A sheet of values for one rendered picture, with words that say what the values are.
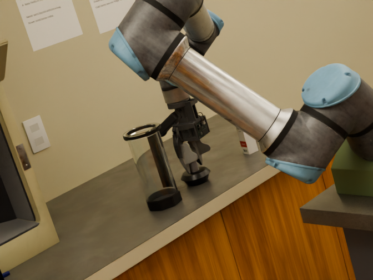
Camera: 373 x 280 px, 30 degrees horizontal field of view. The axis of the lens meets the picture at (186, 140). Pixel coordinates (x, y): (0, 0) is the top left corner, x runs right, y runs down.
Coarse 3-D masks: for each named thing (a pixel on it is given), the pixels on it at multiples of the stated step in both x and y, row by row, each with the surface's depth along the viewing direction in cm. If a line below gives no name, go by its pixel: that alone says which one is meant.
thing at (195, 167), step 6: (192, 168) 205; (198, 168) 206; (204, 168) 206; (186, 174) 205; (192, 174) 203; (198, 174) 203; (204, 174) 203; (186, 180) 203; (192, 180) 202; (198, 180) 203; (204, 180) 204
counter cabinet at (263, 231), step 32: (256, 192) 204; (288, 192) 213; (320, 192) 224; (224, 224) 196; (256, 224) 204; (288, 224) 213; (160, 256) 181; (192, 256) 188; (224, 256) 196; (256, 256) 204; (288, 256) 213; (320, 256) 223
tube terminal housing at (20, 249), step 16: (0, 96) 181; (0, 112) 184; (16, 128) 184; (16, 144) 184; (16, 160) 187; (32, 176) 187; (32, 192) 187; (32, 208) 190; (48, 224) 190; (16, 240) 184; (32, 240) 187; (48, 240) 190; (0, 256) 181; (16, 256) 184; (32, 256) 187
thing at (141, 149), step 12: (132, 132) 194; (144, 132) 186; (156, 132) 188; (132, 144) 189; (144, 144) 188; (156, 144) 189; (144, 156) 189; (156, 156) 189; (144, 168) 190; (156, 168) 190; (168, 168) 192; (144, 180) 191; (156, 180) 190; (168, 180) 192; (144, 192) 194; (156, 192) 191; (168, 192) 192
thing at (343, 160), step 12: (348, 144) 165; (336, 156) 166; (348, 156) 163; (336, 168) 164; (348, 168) 161; (360, 168) 159; (372, 168) 156; (336, 180) 165; (348, 180) 163; (360, 180) 160; (372, 180) 157; (348, 192) 164; (360, 192) 161; (372, 192) 158
